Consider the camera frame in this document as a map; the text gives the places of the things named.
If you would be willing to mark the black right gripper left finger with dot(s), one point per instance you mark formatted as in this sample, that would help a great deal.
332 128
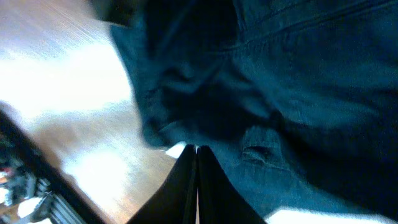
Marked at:
175 202

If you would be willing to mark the dark navy blue shorts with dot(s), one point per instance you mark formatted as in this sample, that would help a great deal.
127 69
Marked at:
296 98

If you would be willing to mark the cluttered objects below table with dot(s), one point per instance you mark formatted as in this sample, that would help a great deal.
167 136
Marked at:
28 198

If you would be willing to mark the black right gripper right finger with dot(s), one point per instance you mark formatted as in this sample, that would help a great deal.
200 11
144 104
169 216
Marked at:
219 201

